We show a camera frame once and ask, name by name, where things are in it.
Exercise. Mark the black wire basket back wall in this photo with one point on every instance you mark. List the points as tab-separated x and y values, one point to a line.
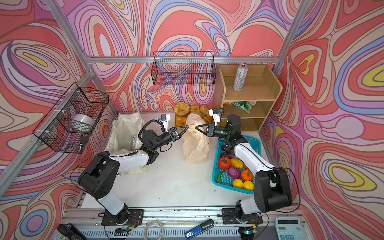
184	68

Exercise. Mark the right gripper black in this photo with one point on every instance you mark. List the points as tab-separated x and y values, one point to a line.
203	125

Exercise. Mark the green snack packet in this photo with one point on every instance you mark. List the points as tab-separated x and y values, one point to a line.
245	106

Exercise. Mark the silver pink drink can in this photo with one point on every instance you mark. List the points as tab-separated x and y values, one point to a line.
240	78

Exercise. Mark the sugared bread roll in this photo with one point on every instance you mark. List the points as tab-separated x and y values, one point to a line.
182	109

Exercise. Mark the teal plastic basket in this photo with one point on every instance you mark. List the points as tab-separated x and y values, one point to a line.
230	178

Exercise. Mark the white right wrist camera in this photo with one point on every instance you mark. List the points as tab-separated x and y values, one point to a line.
216	115

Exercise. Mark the purple toy eggplant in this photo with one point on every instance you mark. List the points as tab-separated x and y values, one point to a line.
228	155

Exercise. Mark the yellow toy lemon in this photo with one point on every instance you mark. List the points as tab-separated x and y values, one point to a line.
249	186
238	183

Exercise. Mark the silver tape roll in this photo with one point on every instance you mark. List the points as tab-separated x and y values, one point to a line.
81	123

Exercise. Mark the black wire basket left wall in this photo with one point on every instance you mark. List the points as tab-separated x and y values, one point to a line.
56	133

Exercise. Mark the striped ring bread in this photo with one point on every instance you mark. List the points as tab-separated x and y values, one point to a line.
180	121

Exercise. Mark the white canvas tote bag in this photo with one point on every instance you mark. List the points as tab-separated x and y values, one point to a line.
123	128

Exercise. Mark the red toy tomato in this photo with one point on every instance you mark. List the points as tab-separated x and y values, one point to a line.
224	163

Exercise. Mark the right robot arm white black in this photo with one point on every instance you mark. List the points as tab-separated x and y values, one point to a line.
272	187

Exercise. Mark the white calculator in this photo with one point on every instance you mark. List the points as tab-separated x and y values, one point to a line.
289	228

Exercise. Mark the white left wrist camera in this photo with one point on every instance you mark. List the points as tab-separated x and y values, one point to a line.
164	119

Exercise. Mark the yellow toy corn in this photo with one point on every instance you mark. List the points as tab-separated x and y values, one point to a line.
237	163

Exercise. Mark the yellow toy lemon right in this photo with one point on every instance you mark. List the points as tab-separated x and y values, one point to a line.
249	186

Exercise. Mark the purple toy onion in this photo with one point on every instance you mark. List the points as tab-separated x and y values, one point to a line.
234	173

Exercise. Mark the translucent beige plastic bag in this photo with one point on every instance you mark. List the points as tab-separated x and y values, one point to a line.
196	145

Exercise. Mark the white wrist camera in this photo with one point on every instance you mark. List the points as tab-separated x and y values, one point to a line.
216	115
164	119

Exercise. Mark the wooden shelf unit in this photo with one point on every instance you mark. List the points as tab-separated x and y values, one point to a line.
261	86

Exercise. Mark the black wire basket wall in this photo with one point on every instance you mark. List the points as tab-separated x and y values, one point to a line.
184	68
56	133

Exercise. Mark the orange toy pumpkin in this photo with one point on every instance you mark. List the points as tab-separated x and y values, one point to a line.
247	176

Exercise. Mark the white energy drink can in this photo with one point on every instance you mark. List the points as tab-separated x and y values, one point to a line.
133	142

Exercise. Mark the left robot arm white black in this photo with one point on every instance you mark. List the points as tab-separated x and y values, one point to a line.
99	176

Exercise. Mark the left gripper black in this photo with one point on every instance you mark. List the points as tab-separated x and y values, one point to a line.
175	130

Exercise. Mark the blue black handheld tool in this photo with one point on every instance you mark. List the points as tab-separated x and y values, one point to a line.
207	225

